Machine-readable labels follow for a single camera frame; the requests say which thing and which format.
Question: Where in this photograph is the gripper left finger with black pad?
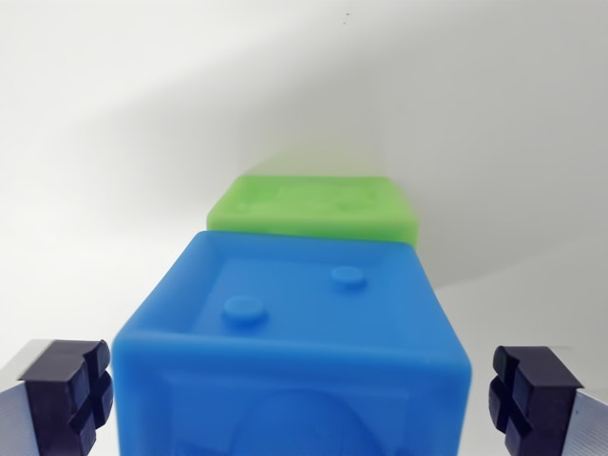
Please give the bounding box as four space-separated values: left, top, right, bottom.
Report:
0 338 116 456

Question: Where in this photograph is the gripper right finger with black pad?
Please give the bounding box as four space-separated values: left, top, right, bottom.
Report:
486 345 608 456

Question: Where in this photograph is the blue embossed cube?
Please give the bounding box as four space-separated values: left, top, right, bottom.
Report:
111 230 475 456

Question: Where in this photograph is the green embossed cube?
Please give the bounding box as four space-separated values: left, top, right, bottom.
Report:
206 174 422 251

